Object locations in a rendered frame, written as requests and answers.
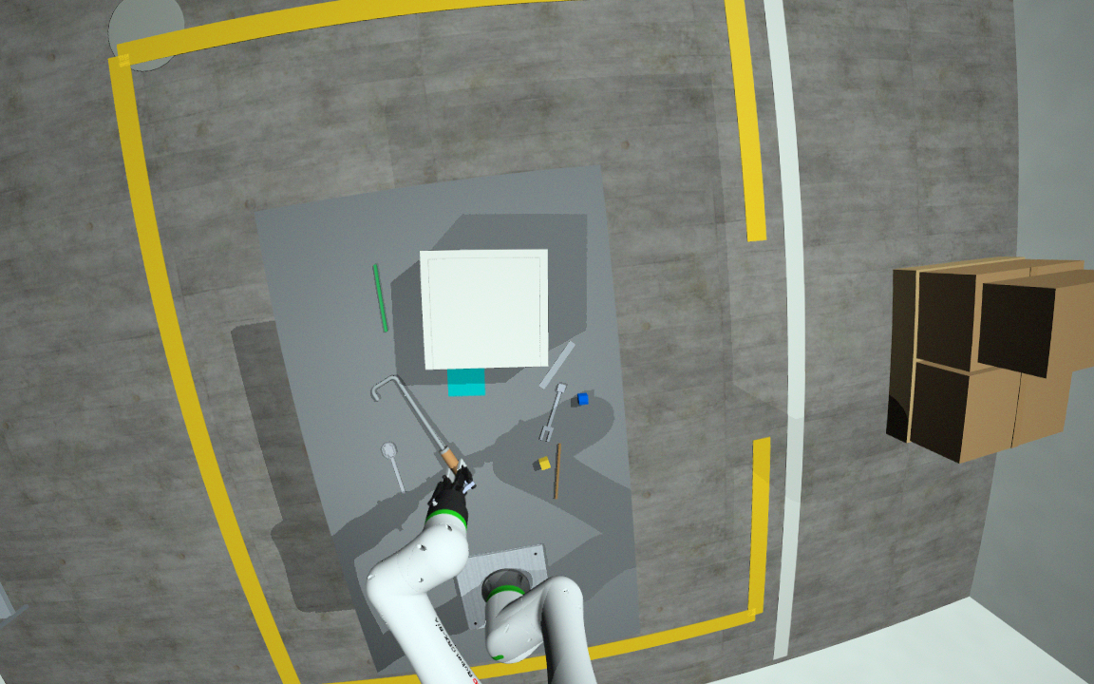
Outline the teal square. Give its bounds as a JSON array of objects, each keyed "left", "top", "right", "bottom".
[{"left": 447, "top": 369, "right": 485, "bottom": 396}]

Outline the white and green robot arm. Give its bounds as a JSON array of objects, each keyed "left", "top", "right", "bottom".
[{"left": 366, "top": 497, "right": 597, "bottom": 684}]

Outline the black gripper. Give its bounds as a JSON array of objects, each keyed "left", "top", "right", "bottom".
[{"left": 427, "top": 457, "right": 476, "bottom": 506}]

